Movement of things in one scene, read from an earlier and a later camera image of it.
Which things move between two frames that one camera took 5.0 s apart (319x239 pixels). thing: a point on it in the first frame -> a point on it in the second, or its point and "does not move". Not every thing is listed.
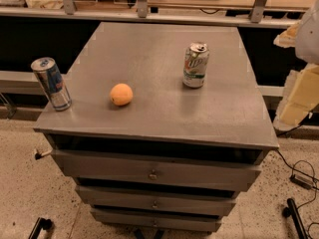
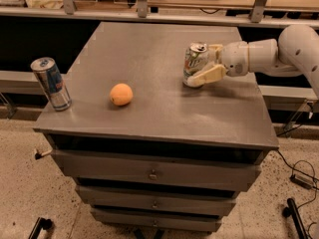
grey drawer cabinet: [166, 126] does not move
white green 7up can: [195, 65] does not move
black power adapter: [301, 181] does not move
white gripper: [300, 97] -> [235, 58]
